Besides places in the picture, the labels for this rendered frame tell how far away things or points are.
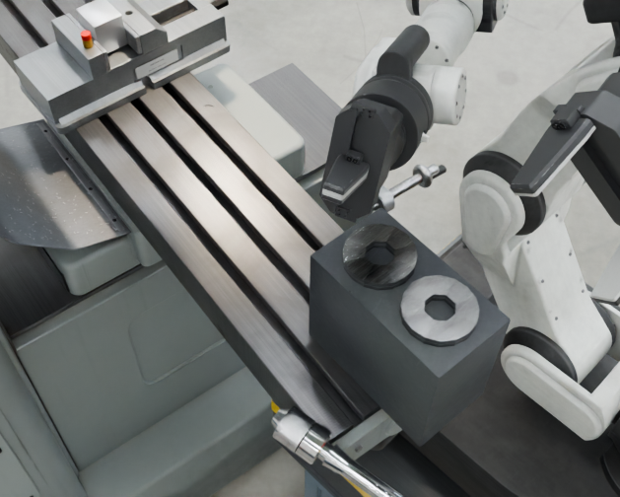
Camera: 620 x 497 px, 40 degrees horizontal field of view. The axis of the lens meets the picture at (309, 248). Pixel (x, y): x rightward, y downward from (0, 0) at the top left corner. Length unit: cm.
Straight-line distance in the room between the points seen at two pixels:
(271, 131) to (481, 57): 160
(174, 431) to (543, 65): 184
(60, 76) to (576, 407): 99
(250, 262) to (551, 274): 49
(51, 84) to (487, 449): 96
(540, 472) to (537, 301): 31
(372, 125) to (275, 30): 233
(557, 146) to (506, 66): 250
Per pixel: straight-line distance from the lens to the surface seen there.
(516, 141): 123
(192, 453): 192
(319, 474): 186
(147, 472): 192
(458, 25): 112
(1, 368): 144
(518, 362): 147
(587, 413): 145
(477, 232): 131
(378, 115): 80
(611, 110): 57
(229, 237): 128
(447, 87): 96
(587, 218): 265
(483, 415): 157
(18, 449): 162
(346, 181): 78
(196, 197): 133
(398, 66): 92
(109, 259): 146
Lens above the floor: 195
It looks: 53 degrees down
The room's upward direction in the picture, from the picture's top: 1 degrees clockwise
